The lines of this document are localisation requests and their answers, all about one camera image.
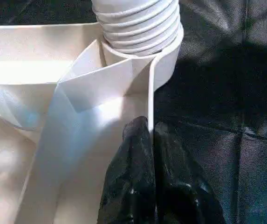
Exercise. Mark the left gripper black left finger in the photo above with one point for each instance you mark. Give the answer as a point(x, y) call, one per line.
point(128, 182)

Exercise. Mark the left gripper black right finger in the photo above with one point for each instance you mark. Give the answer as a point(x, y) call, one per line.
point(184, 186)

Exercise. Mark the white plastic table top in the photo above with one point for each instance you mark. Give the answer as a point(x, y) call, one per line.
point(54, 93)

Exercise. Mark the white plastic table leg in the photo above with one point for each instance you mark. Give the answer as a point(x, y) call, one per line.
point(138, 23)

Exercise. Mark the black plastic mat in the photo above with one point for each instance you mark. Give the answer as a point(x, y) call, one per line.
point(226, 93)

